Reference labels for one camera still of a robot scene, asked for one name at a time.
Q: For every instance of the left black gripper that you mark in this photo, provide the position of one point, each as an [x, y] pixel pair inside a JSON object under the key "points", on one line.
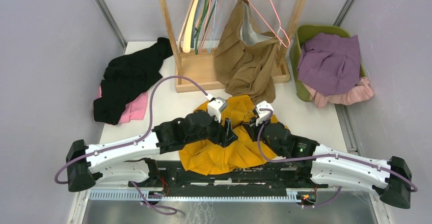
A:
{"points": [[224, 135]]}

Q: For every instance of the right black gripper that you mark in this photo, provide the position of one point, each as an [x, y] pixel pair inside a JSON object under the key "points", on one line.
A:
{"points": [[251, 129]]}

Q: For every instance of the yellow garment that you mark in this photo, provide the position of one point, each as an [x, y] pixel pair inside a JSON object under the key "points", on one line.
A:
{"points": [[206, 158]]}

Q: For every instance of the tan pleated skirt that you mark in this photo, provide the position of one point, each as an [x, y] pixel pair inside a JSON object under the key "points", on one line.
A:
{"points": [[244, 58]]}

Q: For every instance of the pink wire hanger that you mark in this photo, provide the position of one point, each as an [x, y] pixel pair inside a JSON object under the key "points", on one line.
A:
{"points": [[266, 10], [204, 26]]}

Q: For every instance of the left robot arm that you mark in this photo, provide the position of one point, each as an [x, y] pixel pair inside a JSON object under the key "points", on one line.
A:
{"points": [[89, 165]]}

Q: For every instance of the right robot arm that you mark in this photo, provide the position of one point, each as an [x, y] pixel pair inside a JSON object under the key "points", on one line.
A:
{"points": [[390, 180]]}

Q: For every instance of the wooden hanger rack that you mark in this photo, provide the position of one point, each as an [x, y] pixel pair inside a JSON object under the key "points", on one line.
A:
{"points": [[200, 67]]}

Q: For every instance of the beige wooden hanger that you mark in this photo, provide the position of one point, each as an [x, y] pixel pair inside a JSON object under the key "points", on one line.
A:
{"points": [[186, 34]]}

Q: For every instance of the grey plastic hanger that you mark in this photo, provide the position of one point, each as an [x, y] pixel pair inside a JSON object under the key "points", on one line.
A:
{"points": [[196, 23]]}

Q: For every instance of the green plastic hanger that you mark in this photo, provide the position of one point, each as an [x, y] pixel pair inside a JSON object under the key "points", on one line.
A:
{"points": [[201, 17]]}

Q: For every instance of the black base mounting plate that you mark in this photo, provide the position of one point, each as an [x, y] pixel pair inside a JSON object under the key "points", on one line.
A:
{"points": [[268, 180]]}

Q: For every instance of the black garment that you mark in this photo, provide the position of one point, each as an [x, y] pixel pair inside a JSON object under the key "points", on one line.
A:
{"points": [[127, 76]]}

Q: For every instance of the purple garment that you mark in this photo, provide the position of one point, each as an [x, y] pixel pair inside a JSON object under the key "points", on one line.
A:
{"points": [[330, 64]]}

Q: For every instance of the light pink ruffled garment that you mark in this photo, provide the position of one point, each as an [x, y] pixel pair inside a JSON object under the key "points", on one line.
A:
{"points": [[360, 92]]}

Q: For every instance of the green plastic bin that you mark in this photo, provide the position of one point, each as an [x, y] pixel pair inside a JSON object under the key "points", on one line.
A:
{"points": [[303, 34]]}

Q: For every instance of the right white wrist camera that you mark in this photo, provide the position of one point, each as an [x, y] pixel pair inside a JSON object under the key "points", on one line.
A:
{"points": [[263, 112]]}

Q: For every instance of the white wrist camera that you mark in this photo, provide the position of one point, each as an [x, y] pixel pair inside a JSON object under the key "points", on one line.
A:
{"points": [[263, 112], [215, 107]]}

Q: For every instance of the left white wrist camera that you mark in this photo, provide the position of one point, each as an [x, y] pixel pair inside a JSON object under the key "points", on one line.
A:
{"points": [[215, 107]]}

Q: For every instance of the aluminium frame rail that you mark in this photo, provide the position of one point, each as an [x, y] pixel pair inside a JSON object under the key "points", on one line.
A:
{"points": [[124, 203]]}

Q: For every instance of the blue wire hanger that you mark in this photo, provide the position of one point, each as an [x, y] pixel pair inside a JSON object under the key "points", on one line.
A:
{"points": [[214, 28]]}

